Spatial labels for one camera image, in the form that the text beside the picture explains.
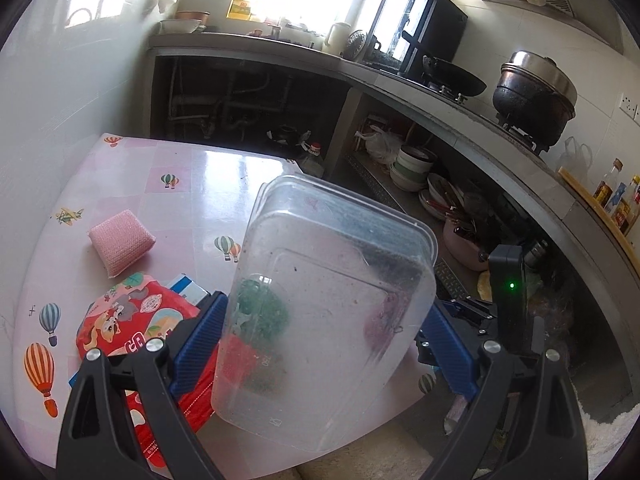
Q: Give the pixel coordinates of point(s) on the black pot with steel lid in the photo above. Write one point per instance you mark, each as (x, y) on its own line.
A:
(532, 100)

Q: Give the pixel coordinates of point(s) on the blue cardboard box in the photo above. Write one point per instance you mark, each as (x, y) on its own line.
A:
(187, 287)

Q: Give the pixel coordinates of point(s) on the white plastic bag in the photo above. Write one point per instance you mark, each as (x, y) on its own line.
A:
(380, 145)

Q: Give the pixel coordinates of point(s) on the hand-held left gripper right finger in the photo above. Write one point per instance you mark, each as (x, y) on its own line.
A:
(450, 350)

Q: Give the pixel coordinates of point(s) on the round metal strainer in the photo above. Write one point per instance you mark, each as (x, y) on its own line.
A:
(356, 45)

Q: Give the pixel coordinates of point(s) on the pink sponge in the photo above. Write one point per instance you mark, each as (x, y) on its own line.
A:
(120, 242)

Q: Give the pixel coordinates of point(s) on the pink balloon print tablecloth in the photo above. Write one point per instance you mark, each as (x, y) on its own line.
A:
(210, 185)

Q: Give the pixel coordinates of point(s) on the steel jar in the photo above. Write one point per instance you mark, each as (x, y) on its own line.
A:
(535, 252)

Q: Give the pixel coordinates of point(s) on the copper basin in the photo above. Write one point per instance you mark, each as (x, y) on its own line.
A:
(192, 19)

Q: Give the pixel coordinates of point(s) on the knotted clear plastic bag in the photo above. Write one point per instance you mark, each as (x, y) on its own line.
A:
(575, 155)

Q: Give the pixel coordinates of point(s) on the white wall socket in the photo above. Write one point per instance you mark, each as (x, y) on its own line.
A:
(630, 106)

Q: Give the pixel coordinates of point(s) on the yellow plastic bag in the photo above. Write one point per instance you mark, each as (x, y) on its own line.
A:
(485, 287)

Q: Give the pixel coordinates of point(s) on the blue label sauce bottle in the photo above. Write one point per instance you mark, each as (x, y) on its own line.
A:
(621, 210)

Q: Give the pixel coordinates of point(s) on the stack of bowls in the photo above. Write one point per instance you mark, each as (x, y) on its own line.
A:
(410, 167)

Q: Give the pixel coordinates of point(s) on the grey concrete counter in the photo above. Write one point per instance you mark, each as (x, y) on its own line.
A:
(450, 130)

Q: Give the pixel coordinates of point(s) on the red snack bag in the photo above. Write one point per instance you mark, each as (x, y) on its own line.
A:
(130, 310)

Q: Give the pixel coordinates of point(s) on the white fluffy rug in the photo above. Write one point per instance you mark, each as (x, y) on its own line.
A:
(610, 430)

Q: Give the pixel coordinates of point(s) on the white kettle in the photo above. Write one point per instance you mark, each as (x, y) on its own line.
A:
(336, 37)

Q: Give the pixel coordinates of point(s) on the yellow box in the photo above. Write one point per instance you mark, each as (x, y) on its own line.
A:
(240, 7)

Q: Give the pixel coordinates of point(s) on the black wok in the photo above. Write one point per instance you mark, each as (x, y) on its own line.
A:
(455, 77)

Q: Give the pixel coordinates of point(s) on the stack of plates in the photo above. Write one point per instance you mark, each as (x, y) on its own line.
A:
(442, 197)

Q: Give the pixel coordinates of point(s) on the clear plastic container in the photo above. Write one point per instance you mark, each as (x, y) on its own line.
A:
(320, 310)

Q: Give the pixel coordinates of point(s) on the yellow oil bottle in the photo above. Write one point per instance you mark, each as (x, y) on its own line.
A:
(315, 152)

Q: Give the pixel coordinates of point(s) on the black glass door cabinet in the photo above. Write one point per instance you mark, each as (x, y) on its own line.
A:
(435, 25)

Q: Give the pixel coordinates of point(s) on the yellow cap sauce bottle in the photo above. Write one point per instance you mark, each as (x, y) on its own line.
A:
(635, 205)

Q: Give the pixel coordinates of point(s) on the gas stove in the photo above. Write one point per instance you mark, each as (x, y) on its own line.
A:
(520, 132)

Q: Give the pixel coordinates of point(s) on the green packet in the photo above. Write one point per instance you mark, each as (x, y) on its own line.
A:
(260, 305)

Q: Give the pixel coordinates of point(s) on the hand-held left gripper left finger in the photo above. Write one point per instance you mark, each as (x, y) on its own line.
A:
(200, 340)

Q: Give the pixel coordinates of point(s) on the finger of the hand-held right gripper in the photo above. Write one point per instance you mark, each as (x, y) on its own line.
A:
(475, 312)

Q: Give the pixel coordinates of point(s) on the pink pan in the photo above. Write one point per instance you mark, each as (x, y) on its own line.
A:
(462, 247)

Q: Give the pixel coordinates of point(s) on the brown sauce bottle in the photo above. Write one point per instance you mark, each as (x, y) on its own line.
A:
(605, 190)

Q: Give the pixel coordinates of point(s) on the white basin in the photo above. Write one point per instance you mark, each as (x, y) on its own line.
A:
(172, 26)

